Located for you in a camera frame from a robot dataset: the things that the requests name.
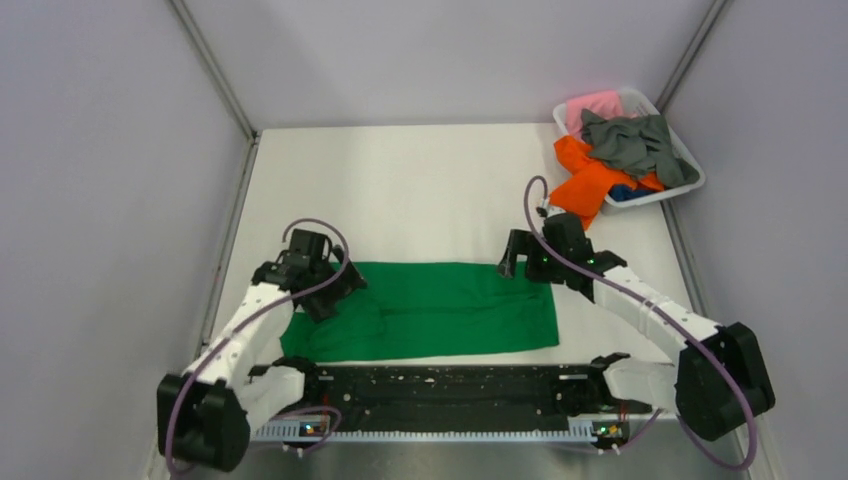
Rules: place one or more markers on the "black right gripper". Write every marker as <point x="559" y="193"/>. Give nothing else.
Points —
<point x="519" y="243"/>

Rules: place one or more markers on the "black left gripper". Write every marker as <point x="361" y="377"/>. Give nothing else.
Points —
<point x="321" y="308"/>

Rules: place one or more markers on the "green t shirt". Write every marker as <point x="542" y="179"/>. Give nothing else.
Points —
<point x="418" y="310"/>

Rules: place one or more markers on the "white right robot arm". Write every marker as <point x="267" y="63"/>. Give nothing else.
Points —
<point x="715" y="377"/>

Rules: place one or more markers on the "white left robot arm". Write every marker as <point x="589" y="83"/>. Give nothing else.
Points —
<point x="208" y="413"/>

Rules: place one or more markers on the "orange t shirt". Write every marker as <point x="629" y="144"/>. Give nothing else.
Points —
<point x="591" y="180"/>

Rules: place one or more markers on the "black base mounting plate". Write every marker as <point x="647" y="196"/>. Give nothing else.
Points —
<point x="461" y="398"/>

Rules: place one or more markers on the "blue t shirt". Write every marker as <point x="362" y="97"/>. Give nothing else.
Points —
<point x="624" y="193"/>

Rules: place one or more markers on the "grey t shirt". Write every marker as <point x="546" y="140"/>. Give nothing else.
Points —
<point x="637" y="146"/>

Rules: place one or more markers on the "pink t shirt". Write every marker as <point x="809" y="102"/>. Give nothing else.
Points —
<point x="605" y="104"/>

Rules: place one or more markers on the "white plastic laundry bin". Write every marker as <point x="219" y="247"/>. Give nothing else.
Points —
<point x="635" y="103"/>

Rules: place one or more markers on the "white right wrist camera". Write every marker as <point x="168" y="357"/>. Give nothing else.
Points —
<point x="544" y="209"/>

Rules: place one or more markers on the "aluminium frame rail left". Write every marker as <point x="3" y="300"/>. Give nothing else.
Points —
<point x="235" y="187"/>

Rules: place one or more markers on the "white slotted cable duct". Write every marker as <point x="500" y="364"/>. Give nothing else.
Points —
<point x="294" y="431"/>

